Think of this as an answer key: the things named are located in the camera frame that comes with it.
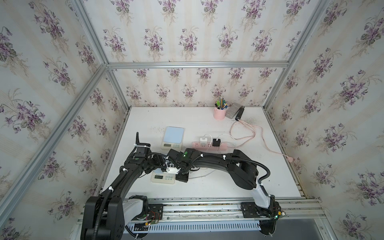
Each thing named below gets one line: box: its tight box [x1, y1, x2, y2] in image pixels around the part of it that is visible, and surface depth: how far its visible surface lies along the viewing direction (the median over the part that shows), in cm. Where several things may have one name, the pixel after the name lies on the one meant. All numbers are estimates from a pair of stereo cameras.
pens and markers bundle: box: [214, 96, 229, 110], surface depth 110 cm
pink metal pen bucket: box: [213, 107, 228, 121], surface depth 112 cm
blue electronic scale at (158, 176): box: [151, 168, 176, 184], surface depth 84 cm
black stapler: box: [235, 105, 245, 121], surface depth 120 cm
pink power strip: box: [192, 141, 228, 151], surface depth 97 cm
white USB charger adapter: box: [200, 137, 208, 148], surface depth 93 cm
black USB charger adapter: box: [212, 138, 221, 147], surface depth 94 cm
